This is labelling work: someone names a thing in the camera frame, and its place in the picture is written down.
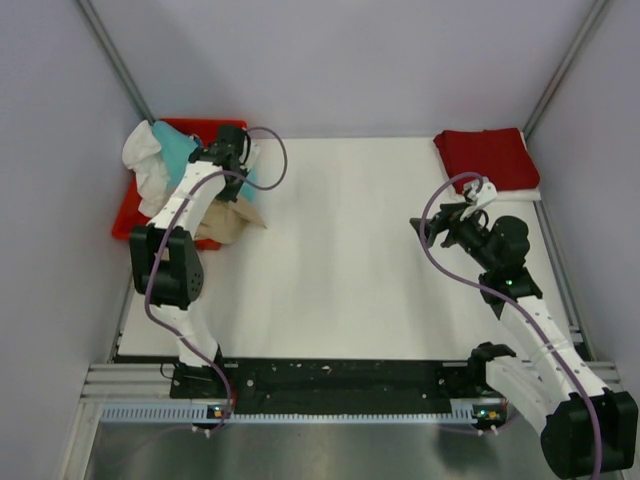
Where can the aluminium front rail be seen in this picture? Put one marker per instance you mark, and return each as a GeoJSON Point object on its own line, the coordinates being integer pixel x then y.
{"type": "Point", "coordinates": [125, 382]}

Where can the teal t-shirt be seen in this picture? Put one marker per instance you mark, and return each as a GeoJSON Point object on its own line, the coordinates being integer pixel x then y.
{"type": "Point", "coordinates": [178, 148]}

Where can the right aluminium corner post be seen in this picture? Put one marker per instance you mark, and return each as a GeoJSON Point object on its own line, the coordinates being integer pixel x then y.
{"type": "Point", "coordinates": [587, 30]}

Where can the white t-shirt in bin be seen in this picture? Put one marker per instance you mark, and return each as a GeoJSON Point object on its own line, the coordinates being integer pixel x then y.
{"type": "Point", "coordinates": [142, 155]}

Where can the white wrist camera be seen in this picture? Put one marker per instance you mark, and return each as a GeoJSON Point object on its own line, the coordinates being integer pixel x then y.
{"type": "Point", "coordinates": [479, 193]}
{"type": "Point", "coordinates": [251, 156]}

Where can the right aluminium side rail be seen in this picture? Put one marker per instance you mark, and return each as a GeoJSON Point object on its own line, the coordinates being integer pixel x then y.
{"type": "Point", "coordinates": [561, 276]}

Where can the left aluminium corner post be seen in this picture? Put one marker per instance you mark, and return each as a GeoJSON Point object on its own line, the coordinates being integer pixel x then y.
{"type": "Point", "coordinates": [114, 59]}

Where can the beige t-shirt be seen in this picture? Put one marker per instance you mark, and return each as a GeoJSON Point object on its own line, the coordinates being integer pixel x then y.
{"type": "Point", "coordinates": [225, 222]}

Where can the aluminium corner post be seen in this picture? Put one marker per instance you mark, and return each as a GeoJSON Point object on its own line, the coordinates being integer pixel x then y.
{"type": "Point", "coordinates": [114, 59]}
{"type": "Point", "coordinates": [587, 30]}

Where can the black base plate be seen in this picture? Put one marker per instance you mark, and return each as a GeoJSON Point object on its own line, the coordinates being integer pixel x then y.
{"type": "Point", "coordinates": [338, 403]}

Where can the folded red t-shirt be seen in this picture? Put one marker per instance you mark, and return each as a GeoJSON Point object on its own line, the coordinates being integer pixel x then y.
{"type": "Point", "coordinates": [500, 155]}

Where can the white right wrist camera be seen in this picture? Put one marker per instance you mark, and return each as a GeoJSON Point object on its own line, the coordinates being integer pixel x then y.
{"type": "Point", "coordinates": [479, 193]}

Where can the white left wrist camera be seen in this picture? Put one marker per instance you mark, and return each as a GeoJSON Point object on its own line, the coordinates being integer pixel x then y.
{"type": "Point", "coordinates": [251, 156]}

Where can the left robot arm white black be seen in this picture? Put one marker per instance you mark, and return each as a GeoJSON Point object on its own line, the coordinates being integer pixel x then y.
{"type": "Point", "coordinates": [166, 266]}

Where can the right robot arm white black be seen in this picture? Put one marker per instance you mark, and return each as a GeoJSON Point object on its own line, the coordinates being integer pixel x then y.
{"type": "Point", "coordinates": [585, 428]}

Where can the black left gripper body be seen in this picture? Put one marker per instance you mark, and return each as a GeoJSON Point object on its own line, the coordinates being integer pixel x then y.
{"type": "Point", "coordinates": [230, 190]}

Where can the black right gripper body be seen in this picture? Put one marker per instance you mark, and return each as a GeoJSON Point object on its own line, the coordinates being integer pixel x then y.
{"type": "Point", "coordinates": [468, 233]}

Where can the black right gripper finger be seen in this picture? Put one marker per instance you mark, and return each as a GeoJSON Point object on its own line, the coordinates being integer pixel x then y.
{"type": "Point", "coordinates": [429, 229]}
{"type": "Point", "coordinates": [453, 208]}

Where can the folded white t-shirt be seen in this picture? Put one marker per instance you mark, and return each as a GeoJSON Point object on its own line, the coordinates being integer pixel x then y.
{"type": "Point", "coordinates": [527, 195]}

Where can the light blue cable duct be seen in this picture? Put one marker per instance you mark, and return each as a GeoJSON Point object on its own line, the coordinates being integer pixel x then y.
{"type": "Point", "coordinates": [458, 412]}

